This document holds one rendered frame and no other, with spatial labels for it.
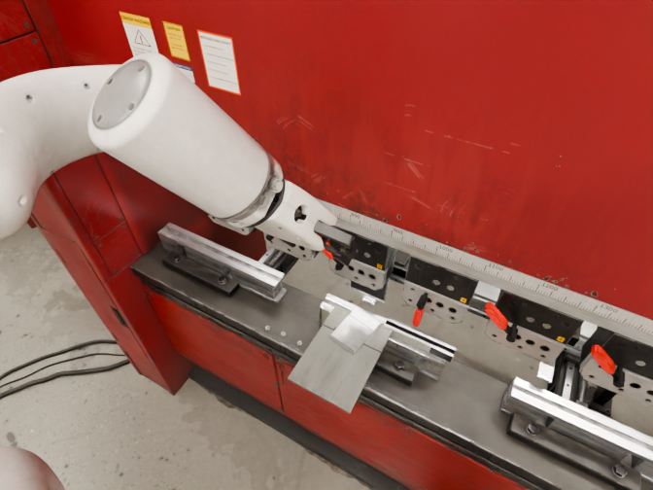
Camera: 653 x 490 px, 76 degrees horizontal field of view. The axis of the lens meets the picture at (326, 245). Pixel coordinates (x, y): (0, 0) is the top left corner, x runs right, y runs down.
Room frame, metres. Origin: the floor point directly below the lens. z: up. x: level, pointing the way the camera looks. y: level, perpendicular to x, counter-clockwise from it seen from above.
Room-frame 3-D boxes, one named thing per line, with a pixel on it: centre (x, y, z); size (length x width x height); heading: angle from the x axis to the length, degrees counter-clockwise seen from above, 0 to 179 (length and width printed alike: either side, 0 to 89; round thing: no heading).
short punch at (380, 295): (0.70, -0.11, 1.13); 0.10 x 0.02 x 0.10; 61
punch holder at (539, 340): (0.51, -0.44, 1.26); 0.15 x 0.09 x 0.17; 61
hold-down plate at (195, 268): (0.94, 0.44, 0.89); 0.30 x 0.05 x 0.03; 61
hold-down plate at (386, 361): (0.63, -0.12, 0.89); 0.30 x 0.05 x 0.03; 61
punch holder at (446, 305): (0.61, -0.27, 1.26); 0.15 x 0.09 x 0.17; 61
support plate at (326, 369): (0.57, -0.04, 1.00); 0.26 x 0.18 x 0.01; 151
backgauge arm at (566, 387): (0.74, -0.82, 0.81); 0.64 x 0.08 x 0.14; 151
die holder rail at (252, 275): (0.97, 0.37, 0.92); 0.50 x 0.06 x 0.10; 61
